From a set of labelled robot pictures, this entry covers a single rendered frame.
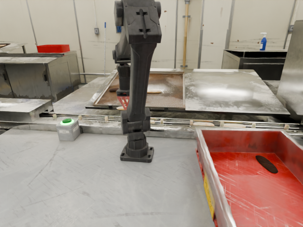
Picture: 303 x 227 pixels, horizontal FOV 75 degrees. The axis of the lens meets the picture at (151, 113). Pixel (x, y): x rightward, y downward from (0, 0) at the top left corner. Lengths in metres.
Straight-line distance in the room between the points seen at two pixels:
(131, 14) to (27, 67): 3.39
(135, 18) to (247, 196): 0.56
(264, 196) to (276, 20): 4.43
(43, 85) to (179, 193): 3.32
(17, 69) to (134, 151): 3.37
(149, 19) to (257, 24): 4.37
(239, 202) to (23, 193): 0.63
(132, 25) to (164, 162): 0.48
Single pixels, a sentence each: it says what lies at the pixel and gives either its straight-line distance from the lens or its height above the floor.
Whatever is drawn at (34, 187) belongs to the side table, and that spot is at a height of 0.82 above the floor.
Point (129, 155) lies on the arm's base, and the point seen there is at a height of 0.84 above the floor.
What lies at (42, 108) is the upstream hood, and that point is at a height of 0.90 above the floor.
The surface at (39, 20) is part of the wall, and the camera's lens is 5.57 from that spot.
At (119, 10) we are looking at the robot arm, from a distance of 0.52.
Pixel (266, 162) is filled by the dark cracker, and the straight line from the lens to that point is 0.82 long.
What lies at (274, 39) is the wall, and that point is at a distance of 4.95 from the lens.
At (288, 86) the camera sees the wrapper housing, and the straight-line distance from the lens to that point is 1.23.
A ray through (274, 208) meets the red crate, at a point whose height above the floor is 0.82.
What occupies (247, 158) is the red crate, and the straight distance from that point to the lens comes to 0.83.
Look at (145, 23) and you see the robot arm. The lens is 0.48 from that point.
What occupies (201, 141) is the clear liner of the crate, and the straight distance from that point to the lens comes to 0.69.
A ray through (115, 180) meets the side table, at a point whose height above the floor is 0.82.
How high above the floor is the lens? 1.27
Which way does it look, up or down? 23 degrees down
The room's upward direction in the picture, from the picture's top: 1 degrees counter-clockwise
